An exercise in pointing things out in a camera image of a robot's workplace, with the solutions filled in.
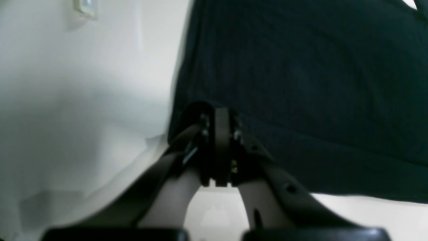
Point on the black T-shirt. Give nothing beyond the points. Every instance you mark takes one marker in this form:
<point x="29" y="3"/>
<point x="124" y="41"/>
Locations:
<point x="336" y="90"/>

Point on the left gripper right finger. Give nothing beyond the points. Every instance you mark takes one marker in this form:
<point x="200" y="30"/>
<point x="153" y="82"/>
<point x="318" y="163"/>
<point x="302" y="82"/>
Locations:
<point x="271" y="196"/>

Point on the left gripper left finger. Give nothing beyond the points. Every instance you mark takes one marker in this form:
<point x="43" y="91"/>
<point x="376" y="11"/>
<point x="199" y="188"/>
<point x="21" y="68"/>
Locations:
<point x="160" y="197"/>

